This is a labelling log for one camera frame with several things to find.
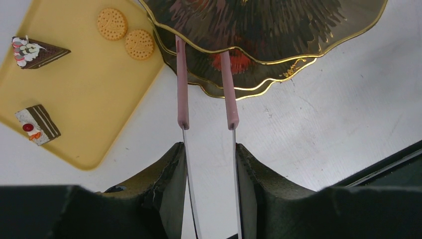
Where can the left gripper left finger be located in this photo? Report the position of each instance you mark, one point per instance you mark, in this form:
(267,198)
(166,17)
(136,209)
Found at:
(149,205)

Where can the three tier dark cake stand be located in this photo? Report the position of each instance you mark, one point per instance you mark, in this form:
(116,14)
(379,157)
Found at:
(280,37)

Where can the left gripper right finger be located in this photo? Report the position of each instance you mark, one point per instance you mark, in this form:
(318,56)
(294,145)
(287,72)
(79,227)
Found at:
(273,207)

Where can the chocolate cake slice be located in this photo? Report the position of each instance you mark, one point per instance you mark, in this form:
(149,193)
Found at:
(32,54)

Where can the pink handled metal tongs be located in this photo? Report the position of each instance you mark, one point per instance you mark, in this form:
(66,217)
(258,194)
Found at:
(183,122)

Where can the red strawberry tart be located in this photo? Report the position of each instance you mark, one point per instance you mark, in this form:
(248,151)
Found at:
(239,62)

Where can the orange macaron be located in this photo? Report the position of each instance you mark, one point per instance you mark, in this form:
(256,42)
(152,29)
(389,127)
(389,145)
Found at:
(139,44)
(112,24)

